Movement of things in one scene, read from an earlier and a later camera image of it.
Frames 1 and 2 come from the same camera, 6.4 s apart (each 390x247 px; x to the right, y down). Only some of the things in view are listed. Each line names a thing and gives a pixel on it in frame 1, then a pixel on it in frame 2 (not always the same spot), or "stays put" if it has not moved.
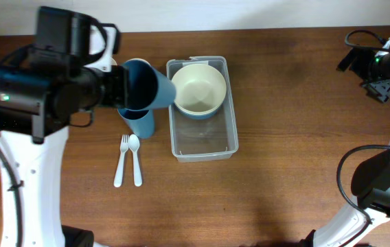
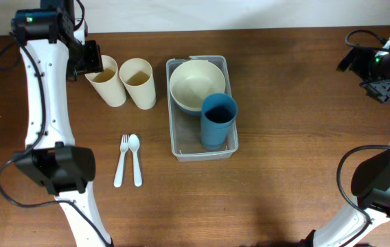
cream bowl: [200, 88] stays put
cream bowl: [199, 113] to [189, 101]
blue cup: [141, 121] to [214, 130]
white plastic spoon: [134, 145] stays put
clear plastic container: [211, 138] stays put
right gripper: [382, 90] stays put
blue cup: [148, 88] to [218, 114]
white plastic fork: [123, 145] stays put
